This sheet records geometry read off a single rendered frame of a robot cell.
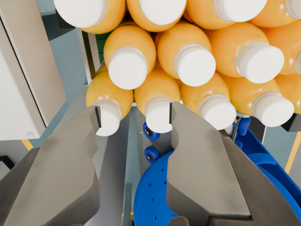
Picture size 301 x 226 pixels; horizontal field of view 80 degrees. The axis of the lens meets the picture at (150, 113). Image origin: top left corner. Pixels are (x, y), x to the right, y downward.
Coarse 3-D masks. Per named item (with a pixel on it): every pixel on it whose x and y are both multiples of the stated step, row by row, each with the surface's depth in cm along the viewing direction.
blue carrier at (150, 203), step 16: (160, 160) 40; (144, 176) 36; (160, 176) 36; (272, 176) 36; (144, 192) 33; (160, 192) 33; (288, 192) 33; (144, 208) 31; (160, 208) 31; (144, 224) 29; (160, 224) 28
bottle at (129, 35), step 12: (120, 24) 26; (132, 24) 24; (108, 36) 22; (120, 36) 20; (132, 36) 20; (144, 36) 21; (108, 48) 20; (120, 48) 19; (132, 48) 19; (144, 48) 20; (108, 60) 21; (144, 60) 20
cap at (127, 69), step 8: (120, 56) 17; (128, 56) 17; (136, 56) 17; (112, 64) 18; (120, 64) 18; (128, 64) 18; (136, 64) 18; (144, 64) 18; (112, 72) 18; (120, 72) 18; (128, 72) 18; (136, 72) 18; (144, 72) 18; (112, 80) 19; (120, 80) 19; (128, 80) 19; (136, 80) 19; (144, 80) 19; (128, 88) 19
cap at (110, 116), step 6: (102, 108) 21; (108, 108) 21; (114, 108) 22; (102, 114) 21; (108, 114) 21; (114, 114) 21; (102, 120) 21; (108, 120) 21; (114, 120) 21; (102, 126) 22; (108, 126) 22; (114, 126) 22; (102, 132) 22; (108, 132) 22; (114, 132) 22
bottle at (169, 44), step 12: (180, 24) 22; (192, 24) 23; (156, 36) 27; (168, 36) 22; (180, 36) 20; (192, 36) 20; (204, 36) 21; (156, 48) 26; (168, 48) 21; (180, 48) 20; (204, 48) 19; (168, 60) 21; (168, 72) 23
